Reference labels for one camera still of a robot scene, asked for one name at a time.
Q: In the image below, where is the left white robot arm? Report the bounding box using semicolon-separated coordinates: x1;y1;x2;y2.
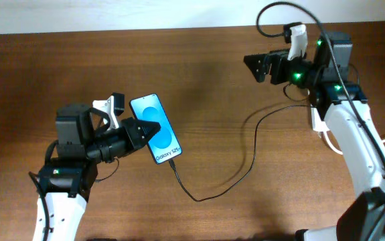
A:
29;104;161;240

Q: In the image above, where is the blue screen Galaxy smartphone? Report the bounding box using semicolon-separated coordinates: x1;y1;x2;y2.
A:
129;93;182;165

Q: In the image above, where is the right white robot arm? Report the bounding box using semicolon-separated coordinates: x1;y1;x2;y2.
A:
244;32;385;240

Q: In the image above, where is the white power strip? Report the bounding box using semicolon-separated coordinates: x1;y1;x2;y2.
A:
311;106;329;133

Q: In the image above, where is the black USB charging cable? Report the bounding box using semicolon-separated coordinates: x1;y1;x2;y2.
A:
167;104;312;203

